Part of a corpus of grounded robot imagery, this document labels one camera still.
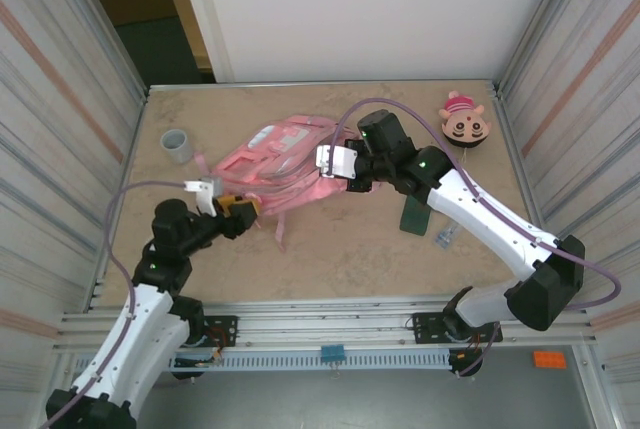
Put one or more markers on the green pencil case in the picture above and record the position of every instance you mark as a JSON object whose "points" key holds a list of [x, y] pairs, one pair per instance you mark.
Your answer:
{"points": [[415, 216]]}

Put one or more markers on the pink cartoon plush toy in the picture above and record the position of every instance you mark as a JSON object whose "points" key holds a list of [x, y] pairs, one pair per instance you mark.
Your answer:
{"points": [[465, 124]]}

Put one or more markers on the clear plastic box white card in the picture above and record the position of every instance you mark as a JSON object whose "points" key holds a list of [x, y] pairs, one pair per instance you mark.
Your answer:
{"points": [[446, 236]]}

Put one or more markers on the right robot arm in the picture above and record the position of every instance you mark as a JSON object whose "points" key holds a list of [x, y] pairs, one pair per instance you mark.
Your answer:
{"points": [[480, 219]]}

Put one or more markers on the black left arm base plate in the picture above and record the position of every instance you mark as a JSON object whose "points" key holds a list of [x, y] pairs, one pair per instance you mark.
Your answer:
{"points": [[225, 331]]}

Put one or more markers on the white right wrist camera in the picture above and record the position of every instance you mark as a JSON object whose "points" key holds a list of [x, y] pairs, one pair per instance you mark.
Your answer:
{"points": [[340, 161]]}

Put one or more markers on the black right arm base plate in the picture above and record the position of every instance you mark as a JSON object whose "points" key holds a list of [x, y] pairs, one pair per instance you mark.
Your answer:
{"points": [[425, 329]]}

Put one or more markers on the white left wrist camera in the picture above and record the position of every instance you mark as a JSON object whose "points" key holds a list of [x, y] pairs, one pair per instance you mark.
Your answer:
{"points": [[205, 191]]}

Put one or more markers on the aluminium frame rail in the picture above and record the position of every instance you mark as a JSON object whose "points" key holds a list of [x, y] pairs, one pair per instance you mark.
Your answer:
{"points": [[325, 321]]}

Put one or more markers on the blue connector block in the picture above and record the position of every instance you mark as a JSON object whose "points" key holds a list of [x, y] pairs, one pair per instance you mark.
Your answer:
{"points": [[332, 354]]}

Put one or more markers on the grey cup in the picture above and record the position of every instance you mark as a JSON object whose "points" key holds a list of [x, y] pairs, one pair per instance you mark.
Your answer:
{"points": [[176, 146]]}

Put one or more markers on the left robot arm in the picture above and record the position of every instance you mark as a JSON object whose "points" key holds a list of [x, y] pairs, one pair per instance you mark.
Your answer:
{"points": [[145, 329]]}

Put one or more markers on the pink backpack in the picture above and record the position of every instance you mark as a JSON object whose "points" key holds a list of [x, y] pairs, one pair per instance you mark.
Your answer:
{"points": [[280, 169]]}

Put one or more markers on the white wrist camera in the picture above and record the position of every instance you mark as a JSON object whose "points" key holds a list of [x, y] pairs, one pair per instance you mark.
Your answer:
{"points": [[340, 161], [205, 191]]}

